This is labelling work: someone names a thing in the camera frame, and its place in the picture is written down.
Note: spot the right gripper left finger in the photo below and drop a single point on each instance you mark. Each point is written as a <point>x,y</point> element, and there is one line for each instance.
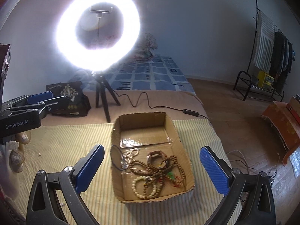
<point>43,204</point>

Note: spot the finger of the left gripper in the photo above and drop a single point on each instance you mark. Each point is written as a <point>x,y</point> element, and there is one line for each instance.
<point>28,99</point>
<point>18,109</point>

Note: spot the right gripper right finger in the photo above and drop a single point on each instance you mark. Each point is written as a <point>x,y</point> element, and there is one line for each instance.
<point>259,206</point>

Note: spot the red strap wristwatch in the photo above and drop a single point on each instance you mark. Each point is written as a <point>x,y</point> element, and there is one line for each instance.
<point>155,154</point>

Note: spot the left gloved hand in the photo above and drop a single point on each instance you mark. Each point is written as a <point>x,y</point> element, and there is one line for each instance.
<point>15,151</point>

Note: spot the black snack bag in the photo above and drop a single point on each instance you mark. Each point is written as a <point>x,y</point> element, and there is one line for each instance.
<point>79,104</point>

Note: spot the striped yellow cloth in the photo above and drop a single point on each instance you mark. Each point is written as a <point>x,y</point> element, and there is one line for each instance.
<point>64,145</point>

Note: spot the black tripod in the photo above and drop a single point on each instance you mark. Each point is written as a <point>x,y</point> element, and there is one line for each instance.
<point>101,86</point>

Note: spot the orange low stool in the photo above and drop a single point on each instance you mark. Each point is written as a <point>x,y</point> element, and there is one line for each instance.
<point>285,118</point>

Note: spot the phone clamp holder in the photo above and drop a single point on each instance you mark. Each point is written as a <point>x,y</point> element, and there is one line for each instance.
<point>100,12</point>

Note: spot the cardboard box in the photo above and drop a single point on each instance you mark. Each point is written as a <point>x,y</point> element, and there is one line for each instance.
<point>133,137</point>

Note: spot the folded floral quilt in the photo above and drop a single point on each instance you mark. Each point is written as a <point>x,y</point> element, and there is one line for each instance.
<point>144,48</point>

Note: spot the blue checked bed sheet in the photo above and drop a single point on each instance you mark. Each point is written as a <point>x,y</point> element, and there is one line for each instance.
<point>159,73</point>

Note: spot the yellow box on rack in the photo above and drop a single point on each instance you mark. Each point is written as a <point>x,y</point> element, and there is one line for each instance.
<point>265,81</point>

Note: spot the hanging dark clothes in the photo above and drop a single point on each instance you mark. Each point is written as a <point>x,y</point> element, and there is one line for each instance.
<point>281,61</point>

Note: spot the black clothes rack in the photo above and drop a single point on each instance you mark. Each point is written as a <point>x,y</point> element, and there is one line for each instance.
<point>246,81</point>

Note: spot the hanging striped towel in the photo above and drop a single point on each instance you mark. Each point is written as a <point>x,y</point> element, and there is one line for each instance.
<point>264,42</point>

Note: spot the ring light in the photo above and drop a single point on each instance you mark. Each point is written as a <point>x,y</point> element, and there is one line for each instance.
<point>95,44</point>

